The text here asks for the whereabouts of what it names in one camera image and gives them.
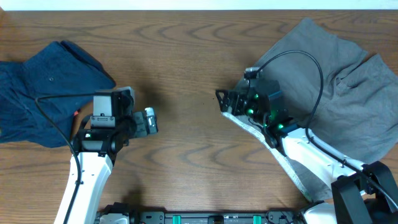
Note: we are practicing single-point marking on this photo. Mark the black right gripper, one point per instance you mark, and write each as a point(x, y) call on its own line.
point(240, 98)

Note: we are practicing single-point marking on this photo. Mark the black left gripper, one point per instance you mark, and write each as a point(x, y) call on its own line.
point(138, 125)

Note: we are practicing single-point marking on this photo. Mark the grey shorts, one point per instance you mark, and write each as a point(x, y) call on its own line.
point(348, 98)

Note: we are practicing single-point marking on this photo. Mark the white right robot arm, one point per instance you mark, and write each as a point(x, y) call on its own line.
point(362, 193)

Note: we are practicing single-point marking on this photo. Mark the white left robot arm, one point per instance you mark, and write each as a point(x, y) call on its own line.
point(100, 136)

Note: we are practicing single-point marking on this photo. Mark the navy blue folded shorts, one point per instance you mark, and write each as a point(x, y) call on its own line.
point(39, 97)

